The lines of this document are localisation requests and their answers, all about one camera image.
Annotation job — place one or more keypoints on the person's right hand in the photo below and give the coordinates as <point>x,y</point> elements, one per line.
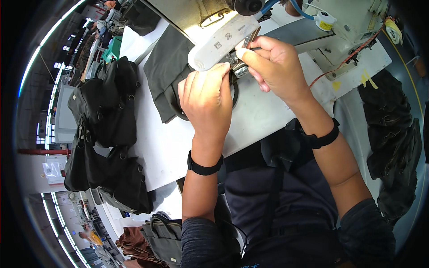
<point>281,72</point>

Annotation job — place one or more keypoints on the person's left hand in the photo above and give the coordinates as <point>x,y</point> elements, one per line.
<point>204,104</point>

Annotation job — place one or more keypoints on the person's left fingers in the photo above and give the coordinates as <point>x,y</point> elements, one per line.
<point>209,75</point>

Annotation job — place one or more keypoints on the black fabric piece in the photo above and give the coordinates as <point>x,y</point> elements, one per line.
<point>235,95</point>

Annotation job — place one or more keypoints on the small metal tool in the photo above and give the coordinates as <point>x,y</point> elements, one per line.
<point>252,37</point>

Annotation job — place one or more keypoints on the dark grey fabric piece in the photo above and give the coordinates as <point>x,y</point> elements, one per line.
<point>166,67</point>

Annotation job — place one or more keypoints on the black machine knob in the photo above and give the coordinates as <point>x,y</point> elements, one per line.
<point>248,6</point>

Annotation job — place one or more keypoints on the black wrist band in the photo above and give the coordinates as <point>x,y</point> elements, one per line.
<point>321,139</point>
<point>204,169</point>

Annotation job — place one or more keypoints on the green crate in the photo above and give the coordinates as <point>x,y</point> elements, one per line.
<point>112,48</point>

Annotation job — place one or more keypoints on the blue tube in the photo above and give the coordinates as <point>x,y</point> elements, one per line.
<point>300,10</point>

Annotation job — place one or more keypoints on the heap of black bags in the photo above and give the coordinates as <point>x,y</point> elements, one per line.
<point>107,134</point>

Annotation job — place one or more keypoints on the white bottle with yellow label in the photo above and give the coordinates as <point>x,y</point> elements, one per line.
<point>325,21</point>

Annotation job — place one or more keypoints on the white industrial sewing machine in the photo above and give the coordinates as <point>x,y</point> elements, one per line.
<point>335,47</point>

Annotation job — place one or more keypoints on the grey box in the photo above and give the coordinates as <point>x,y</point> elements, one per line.
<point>65,114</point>

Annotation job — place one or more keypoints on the person's body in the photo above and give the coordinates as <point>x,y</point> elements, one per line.
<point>285,207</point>

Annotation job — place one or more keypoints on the yellow tape mark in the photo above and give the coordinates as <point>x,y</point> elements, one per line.
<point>368,78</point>

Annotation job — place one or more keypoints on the grey bag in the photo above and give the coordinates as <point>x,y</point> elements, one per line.
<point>164,239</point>

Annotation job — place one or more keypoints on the white box with papers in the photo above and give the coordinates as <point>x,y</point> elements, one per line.
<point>53,169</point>

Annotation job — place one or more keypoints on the red pipe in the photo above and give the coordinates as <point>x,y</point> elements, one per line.
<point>43,151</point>

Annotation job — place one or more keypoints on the heap of brown fabric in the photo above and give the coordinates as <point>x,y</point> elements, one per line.
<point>134,244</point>

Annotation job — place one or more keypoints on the heap of black fabric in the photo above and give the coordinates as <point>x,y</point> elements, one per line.
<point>392,140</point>

